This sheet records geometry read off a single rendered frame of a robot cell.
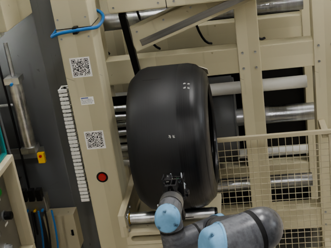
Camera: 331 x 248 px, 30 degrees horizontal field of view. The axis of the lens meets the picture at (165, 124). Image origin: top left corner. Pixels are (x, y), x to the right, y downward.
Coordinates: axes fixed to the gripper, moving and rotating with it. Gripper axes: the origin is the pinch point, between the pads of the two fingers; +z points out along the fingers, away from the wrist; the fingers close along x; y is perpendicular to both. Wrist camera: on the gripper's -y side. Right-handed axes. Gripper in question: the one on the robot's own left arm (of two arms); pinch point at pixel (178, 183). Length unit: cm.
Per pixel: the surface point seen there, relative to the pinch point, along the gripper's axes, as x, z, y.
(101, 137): 29.7, 18.8, 13.6
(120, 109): 30, 60, 14
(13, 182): 59, 0, 5
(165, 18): 4, 54, 52
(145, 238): 17.7, 15.1, -27.6
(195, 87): -8.5, 13.4, 30.8
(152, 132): 7.1, 1.9, 19.0
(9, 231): 62, -5, -12
